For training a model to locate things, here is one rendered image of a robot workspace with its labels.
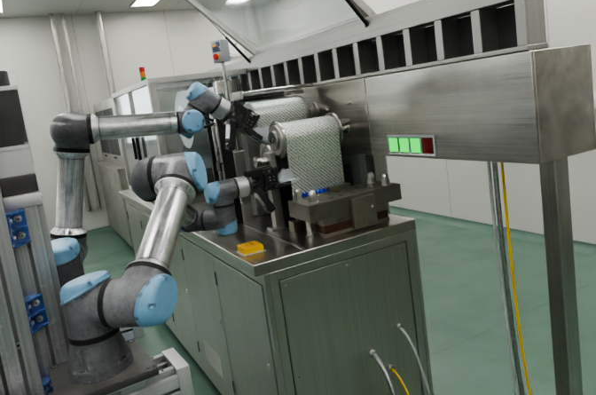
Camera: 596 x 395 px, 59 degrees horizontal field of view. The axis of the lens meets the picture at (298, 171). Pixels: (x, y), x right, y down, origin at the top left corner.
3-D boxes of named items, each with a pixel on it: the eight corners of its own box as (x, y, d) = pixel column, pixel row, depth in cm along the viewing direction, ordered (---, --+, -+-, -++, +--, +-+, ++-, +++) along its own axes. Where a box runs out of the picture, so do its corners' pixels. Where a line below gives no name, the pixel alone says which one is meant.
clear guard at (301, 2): (181, -8, 270) (182, -9, 270) (256, 53, 291) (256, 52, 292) (266, -83, 178) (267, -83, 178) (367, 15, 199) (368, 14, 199)
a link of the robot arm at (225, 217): (212, 232, 195) (207, 202, 194) (241, 229, 193) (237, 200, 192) (205, 238, 188) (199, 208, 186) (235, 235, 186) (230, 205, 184)
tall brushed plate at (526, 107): (192, 146, 413) (185, 106, 409) (224, 139, 425) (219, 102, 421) (533, 166, 140) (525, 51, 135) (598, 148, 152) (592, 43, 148)
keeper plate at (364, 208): (352, 228, 191) (348, 199, 190) (374, 222, 196) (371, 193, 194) (356, 229, 189) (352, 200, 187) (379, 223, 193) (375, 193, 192)
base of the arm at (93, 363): (73, 391, 120) (64, 351, 118) (64, 367, 133) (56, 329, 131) (139, 367, 127) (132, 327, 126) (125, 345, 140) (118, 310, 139)
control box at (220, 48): (210, 63, 248) (207, 42, 247) (222, 62, 253) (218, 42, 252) (220, 61, 243) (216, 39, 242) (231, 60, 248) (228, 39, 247)
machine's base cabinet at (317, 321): (143, 305, 403) (122, 195, 391) (223, 282, 432) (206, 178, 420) (298, 517, 181) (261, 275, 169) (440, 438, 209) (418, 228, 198)
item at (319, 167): (293, 200, 202) (286, 152, 199) (344, 187, 213) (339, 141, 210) (294, 200, 201) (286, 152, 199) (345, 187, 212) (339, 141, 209)
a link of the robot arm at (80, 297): (85, 319, 136) (75, 269, 134) (133, 317, 133) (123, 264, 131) (56, 342, 124) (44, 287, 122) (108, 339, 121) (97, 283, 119)
